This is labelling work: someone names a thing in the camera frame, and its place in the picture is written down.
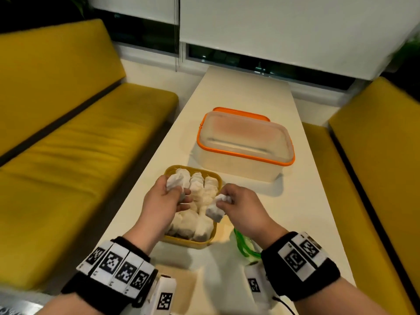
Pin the black left wrist marker band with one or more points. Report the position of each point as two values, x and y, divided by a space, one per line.
108 275

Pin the person's right forearm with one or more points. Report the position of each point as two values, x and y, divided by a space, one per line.
338 298

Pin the translucent yellow tray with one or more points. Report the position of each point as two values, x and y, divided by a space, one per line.
190 244

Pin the yellow bench seat cushion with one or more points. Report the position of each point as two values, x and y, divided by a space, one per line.
72 170
331 200

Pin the dark window pane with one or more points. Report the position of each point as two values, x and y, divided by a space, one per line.
141 32
269 67

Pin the person's right hand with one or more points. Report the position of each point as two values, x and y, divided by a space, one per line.
249 213

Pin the clear container orange rim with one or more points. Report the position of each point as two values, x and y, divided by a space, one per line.
242 167

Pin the clear plastic bag green zip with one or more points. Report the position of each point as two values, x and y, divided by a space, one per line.
244 246

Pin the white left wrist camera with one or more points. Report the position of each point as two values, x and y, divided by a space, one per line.
162 295

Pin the black wrist marker band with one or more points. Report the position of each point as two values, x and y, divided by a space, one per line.
108 275
302 265

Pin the person's left hand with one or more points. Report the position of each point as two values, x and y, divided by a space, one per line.
157 213

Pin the person's left forearm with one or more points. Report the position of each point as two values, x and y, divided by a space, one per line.
65 306

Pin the group of white tea bags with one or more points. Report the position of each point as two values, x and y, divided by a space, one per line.
197 223

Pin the white roller blind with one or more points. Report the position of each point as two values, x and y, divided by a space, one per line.
137 6
295 29

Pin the black right wrist marker band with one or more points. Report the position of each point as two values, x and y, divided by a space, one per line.
302 265

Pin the orange container lid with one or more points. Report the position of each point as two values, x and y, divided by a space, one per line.
241 112

